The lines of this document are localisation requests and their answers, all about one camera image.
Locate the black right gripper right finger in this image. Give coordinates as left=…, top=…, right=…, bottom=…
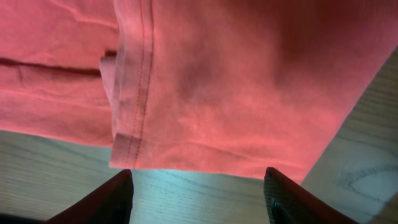
left=264, top=167, right=357, bottom=224

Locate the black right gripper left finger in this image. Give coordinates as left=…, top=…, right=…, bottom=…
left=45, top=169, right=134, bottom=224

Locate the red orange soccer t-shirt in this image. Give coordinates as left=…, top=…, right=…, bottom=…
left=1, top=0, right=397, bottom=183

